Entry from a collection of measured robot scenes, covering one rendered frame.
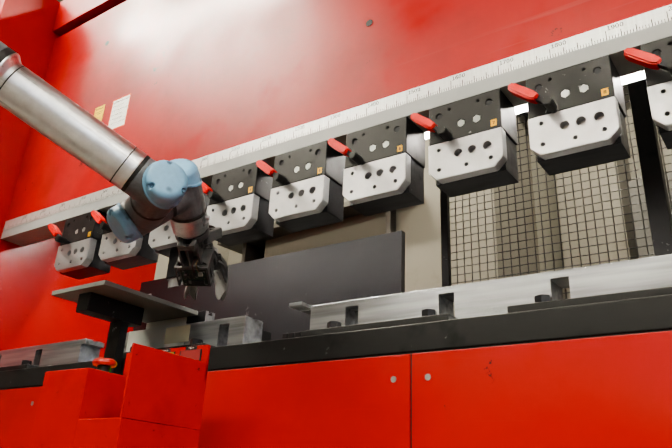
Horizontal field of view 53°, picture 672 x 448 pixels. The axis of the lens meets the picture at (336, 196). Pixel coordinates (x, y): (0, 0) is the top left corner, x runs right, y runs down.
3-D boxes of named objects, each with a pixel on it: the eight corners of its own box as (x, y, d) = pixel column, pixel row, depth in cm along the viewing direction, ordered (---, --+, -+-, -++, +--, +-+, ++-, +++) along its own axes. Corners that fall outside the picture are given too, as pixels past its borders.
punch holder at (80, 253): (52, 271, 193) (64, 218, 200) (77, 280, 199) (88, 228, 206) (85, 264, 185) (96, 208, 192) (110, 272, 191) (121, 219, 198)
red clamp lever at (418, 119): (411, 109, 132) (447, 127, 126) (421, 118, 135) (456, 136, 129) (406, 117, 133) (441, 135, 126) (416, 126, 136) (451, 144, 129)
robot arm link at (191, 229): (174, 201, 140) (213, 201, 139) (178, 218, 143) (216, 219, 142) (164, 223, 134) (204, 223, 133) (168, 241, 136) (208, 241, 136)
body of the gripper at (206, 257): (177, 288, 142) (166, 244, 135) (188, 261, 149) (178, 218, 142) (213, 289, 141) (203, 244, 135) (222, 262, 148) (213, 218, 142)
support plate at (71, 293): (51, 295, 146) (52, 290, 146) (145, 323, 165) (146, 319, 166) (104, 284, 136) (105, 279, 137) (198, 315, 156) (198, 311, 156)
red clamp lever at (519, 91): (509, 79, 122) (553, 97, 115) (518, 90, 125) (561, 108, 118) (503, 87, 122) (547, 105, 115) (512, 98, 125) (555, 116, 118)
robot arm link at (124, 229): (112, 197, 118) (163, 170, 125) (99, 217, 127) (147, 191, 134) (138, 234, 118) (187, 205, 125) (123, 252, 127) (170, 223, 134)
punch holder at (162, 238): (146, 249, 171) (156, 190, 178) (171, 259, 178) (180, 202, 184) (188, 239, 163) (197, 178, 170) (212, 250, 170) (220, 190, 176)
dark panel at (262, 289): (120, 402, 237) (141, 282, 256) (124, 403, 239) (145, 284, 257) (400, 386, 177) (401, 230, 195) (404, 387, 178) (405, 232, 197)
